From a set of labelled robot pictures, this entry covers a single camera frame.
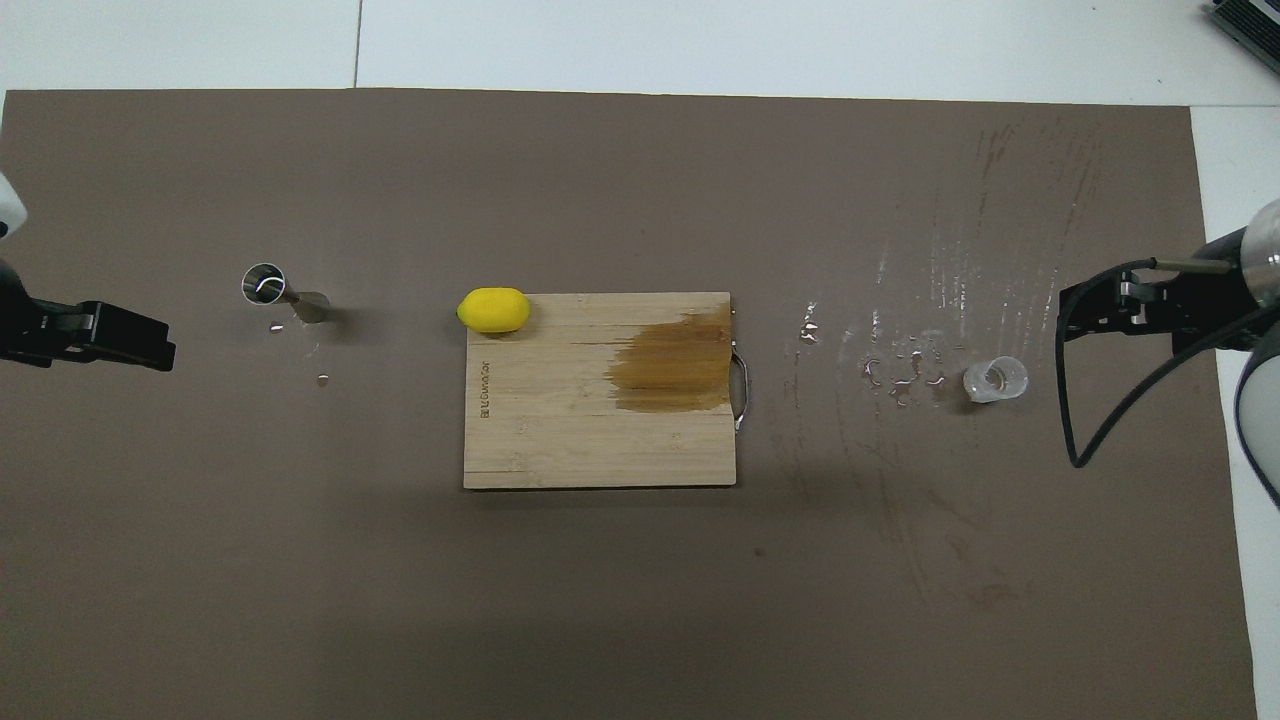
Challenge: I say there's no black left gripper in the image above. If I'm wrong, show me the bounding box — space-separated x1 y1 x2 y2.
0 260 178 373

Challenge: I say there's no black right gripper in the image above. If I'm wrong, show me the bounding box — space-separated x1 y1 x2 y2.
1058 266 1264 353

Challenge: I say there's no clear plastic cup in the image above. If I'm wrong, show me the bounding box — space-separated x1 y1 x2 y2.
962 356 1030 404

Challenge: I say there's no steel double jigger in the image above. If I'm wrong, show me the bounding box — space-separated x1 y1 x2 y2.
241 262 332 324

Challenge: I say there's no grey laptop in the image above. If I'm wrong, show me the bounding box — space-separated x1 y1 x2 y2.
1205 0 1280 46

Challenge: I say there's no yellow lemon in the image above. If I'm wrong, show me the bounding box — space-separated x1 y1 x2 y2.
457 287 532 334

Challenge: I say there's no bamboo cutting board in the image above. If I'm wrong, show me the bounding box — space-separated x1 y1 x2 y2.
463 292 738 490

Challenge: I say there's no brown table mat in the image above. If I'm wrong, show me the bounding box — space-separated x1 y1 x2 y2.
0 88 1259 720

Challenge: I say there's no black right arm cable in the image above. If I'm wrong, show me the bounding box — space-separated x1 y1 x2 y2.
1058 258 1246 469

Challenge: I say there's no metal cutting board handle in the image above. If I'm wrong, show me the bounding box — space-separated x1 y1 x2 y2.
730 308 751 433

